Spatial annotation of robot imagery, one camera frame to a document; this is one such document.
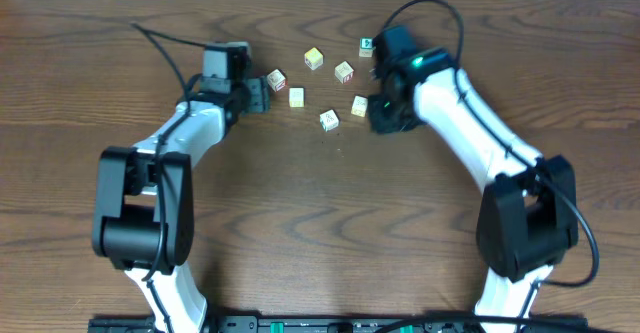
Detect pale yellow block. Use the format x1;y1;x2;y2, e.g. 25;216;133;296
289;87;305;108
351;96;368;117

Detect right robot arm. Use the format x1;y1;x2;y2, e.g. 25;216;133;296
368;26;578;318

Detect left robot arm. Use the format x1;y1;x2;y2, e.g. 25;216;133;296
88;75;270;332

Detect red edged left block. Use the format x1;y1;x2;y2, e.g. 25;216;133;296
266;69;287;92

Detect red sided center block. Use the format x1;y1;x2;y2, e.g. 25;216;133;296
334;61;354;84

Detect blue edged front block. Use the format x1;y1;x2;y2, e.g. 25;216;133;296
319;109;340;132

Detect yellow top block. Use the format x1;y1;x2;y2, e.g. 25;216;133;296
304;47;324;70

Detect green framed block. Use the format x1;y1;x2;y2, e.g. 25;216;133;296
359;37;375;58

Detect left black cable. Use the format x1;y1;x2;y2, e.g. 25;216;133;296
130;21;209;333

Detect black cable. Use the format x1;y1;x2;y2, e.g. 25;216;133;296
382;0;600;319
130;21;209;333

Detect right black cable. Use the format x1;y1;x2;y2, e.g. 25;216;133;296
382;0;600;319

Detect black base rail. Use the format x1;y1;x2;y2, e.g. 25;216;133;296
87;313;591;333

